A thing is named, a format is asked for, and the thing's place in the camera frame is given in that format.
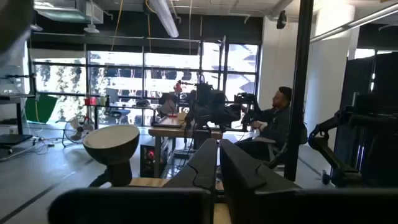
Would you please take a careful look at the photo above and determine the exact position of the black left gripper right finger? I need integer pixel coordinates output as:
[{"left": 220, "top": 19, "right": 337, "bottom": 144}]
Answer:
[{"left": 219, "top": 139, "right": 301, "bottom": 224}]

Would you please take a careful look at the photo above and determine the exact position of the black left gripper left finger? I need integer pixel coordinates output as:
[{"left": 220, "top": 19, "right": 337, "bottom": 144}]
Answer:
[{"left": 163, "top": 138, "right": 218, "bottom": 191}]

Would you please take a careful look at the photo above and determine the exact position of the grey office chair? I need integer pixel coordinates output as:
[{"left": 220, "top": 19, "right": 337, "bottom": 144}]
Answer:
[{"left": 251, "top": 123, "right": 308, "bottom": 170}]

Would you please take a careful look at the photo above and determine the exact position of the wooden background table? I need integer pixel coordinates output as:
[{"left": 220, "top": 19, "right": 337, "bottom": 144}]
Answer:
[{"left": 148, "top": 114, "right": 259, "bottom": 178}]

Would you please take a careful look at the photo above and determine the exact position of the black computer tower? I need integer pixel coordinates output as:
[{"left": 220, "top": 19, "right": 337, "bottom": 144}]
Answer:
[{"left": 139, "top": 144, "right": 157, "bottom": 178}]

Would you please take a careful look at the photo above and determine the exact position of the black background robot rig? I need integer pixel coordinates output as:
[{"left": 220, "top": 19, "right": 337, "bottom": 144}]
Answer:
[{"left": 183, "top": 73, "right": 259, "bottom": 131}]

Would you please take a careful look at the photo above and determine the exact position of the person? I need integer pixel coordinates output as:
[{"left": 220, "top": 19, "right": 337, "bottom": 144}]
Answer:
[
  {"left": 234, "top": 86, "right": 294, "bottom": 162},
  {"left": 157, "top": 92, "right": 180, "bottom": 118}
]

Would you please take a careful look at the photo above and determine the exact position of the black desk lamp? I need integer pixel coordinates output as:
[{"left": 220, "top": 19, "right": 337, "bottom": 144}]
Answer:
[{"left": 82, "top": 124, "right": 141, "bottom": 188}]

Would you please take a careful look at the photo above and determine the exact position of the metal floor fan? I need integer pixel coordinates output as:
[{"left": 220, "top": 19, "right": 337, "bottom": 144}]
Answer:
[{"left": 61, "top": 114, "right": 96, "bottom": 148}]

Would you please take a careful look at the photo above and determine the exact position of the white ceiling light tube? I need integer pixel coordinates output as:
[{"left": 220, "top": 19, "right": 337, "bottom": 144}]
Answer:
[{"left": 148, "top": 0, "right": 180, "bottom": 39}]

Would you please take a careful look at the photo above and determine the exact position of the green board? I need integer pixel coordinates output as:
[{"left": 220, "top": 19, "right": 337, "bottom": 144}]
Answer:
[{"left": 24, "top": 94, "right": 59, "bottom": 124}]

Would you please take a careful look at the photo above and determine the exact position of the white pendant lamp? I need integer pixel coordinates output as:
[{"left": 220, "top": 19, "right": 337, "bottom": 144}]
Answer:
[{"left": 83, "top": 23, "right": 101, "bottom": 34}]

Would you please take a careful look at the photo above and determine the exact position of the black side desk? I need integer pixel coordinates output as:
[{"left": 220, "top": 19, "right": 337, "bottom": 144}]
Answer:
[{"left": 0, "top": 93, "right": 35, "bottom": 150}]

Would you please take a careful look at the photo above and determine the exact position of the silver overhead bar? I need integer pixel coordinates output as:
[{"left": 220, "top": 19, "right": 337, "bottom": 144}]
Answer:
[{"left": 309, "top": 2, "right": 398, "bottom": 44}]

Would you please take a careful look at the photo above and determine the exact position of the grey ceiling air unit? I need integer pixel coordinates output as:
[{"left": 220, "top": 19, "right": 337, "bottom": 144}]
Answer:
[{"left": 33, "top": 0, "right": 104, "bottom": 25}]

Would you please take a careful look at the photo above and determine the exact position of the black dome camera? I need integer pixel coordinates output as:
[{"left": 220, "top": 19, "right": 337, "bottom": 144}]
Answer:
[{"left": 276, "top": 10, "right": 288, "bottom": 30}]

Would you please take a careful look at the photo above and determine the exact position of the yellow hanging cable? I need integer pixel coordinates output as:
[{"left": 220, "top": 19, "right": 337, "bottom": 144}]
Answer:
[{"left": 110, "top": 0, "right": 124, "bottom": 52}]

